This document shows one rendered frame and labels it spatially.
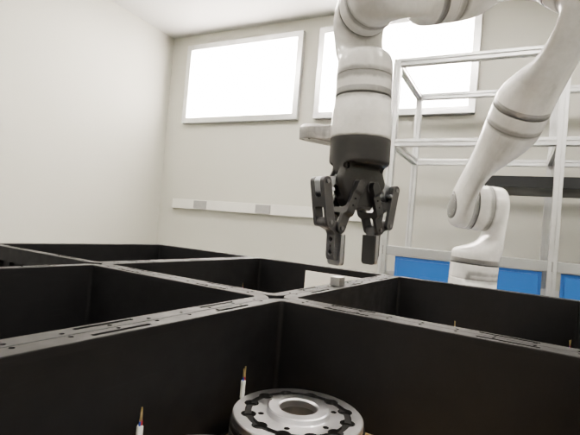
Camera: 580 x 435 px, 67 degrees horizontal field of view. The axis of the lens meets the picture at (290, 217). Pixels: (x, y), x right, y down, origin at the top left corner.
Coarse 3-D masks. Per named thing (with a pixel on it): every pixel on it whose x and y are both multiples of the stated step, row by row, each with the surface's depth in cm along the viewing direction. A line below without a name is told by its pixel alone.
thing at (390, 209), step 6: (396, 186) 58; (390, 192) 58; (396, 192) 58; (396, 198) 58; (384, 204) 58; (390, 204) 58; (396, 204) 58; (384, 210) 58; (390, 210) 57; (390, 216) 57; (390, 222) 58; (390, 228) 58
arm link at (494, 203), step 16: (480, 192) 86; (496, 192) 86; (480, 208) 85; (496, 208) 85; (480, 224) 87; (496, 224) 86; (480, 240) 89; (496, 240) 85; (464, 256) 86; (480, 256) 85; (496, 256) 85
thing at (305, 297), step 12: (396, 276) 78; (324, 288) 55; (336, 288) 56; (348, 288) 59; (360, 288) 63; (468, 288) 73; (480, 288) 72; (492, 288) 72; (300, 300) 45; (312, 300) 45; (552, 300) 66; (564, 300) 66; (576, 300) 65; (372, 312) 42; (432, 324) 39; (492, 336) 36; (504, 336) 36; (564, 348) 34
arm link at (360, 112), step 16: (352, 96) 52; (368, 96) 52; (384, 96) 52; (336, 112) 54; (352, 112) 52; (368, 112) 51; (384, 112) 52; (304, 128) 57; (320, 128) 57; (336, 128) 53; (352, 128) 52; (368, 128) 51; (384, 128) 52
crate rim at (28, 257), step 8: (0, 248) 74; (8, 248) 73; (16, 248) 72; (168, 248) 107; (176, 248) 106; (184, 248) 105; (0, 256) 74; (8, 256) 73; (16, 256) 71; (24, 256) 70; (32, 256) 69; (40, 256) 68; (48, 256) 67; (56, 256) 66; (64, 256) 66; (232, 256) 97; (240, 256) 96; (248, 256) 94; (24, 264) 70; (32, 264) 69; (40, 264) 68; (48, 264) 67; (56, 264) 66
